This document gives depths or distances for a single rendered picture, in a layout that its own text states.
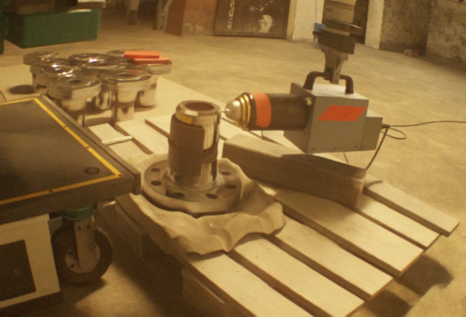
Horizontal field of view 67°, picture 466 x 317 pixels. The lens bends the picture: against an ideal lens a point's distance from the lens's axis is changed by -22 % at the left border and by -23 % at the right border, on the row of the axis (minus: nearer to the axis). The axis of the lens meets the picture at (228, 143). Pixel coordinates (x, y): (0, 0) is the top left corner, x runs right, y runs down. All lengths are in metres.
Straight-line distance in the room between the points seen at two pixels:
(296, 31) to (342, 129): 5.45
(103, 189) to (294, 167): 0.64
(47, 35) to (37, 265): 0.44
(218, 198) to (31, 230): 0.52
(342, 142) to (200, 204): 0.45
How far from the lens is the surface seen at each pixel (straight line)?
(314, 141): 1.20
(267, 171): 1.32
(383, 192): 1.38
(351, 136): 1.28
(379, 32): 9.27
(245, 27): 6.07
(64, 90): 1.79
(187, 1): 5.47
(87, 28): 0.73
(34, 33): 0.70
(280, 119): 1.15
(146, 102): 2.35
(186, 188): 1.11
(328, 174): 1.26
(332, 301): 0.88
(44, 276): 0.87
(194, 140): 1.06
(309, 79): 1.21
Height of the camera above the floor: 0.70
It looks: 21 degrees down
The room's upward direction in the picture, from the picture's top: 7 degrees clockwise
